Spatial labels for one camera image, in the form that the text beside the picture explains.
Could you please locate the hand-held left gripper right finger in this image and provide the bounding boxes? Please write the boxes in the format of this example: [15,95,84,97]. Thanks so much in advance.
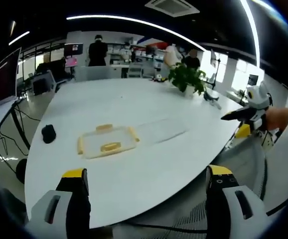
[205,164,270,239]

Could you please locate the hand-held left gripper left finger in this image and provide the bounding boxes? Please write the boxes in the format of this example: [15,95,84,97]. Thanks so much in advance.
[25,168,92,239]

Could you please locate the person's right hand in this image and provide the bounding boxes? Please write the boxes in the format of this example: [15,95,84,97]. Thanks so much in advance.
[265,107,288,132]

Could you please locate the grey mesh chair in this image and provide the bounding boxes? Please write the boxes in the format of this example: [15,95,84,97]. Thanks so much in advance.
[175,135,270,235]

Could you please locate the grey gripper device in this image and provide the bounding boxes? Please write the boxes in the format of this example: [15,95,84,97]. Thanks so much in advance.
[203,89,222,110]

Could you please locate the black round stool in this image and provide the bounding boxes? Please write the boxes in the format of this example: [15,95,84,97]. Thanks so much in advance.
[15,158,28,185]

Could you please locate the potted green plant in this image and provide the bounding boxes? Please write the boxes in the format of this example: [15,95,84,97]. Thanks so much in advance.
[168,62,207,97]

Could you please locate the black computer mouse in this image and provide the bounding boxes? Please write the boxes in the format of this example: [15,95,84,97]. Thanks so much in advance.
[41,124,57,144]

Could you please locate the clear container lid, yellow clips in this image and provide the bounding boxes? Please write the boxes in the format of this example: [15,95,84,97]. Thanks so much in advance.
[77,123,141,160]

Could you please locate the small white and yellow toy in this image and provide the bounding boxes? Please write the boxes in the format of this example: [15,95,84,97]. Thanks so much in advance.
[151,74,167,83]

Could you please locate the grey office chair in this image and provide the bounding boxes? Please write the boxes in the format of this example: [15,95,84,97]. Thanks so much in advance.
[127,62,144,79]

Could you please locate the ceiling air vent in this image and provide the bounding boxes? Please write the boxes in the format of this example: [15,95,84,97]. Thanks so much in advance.
[144,0,201,18]

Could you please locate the grey desk partition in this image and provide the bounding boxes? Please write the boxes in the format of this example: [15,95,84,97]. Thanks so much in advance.
[74,66,115,82]

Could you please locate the large dark monitor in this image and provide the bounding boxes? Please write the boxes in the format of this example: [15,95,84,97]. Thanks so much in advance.
[0,46,22,107]

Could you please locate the long ceiling light strip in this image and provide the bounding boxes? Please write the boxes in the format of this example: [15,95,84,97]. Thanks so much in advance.
[66,14,207,52]

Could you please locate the small red screen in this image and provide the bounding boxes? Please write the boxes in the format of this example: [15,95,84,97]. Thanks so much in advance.
[64,42,84,68]

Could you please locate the tangled black cables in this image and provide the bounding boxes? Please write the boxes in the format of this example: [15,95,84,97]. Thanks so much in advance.
[0,101,41,162]

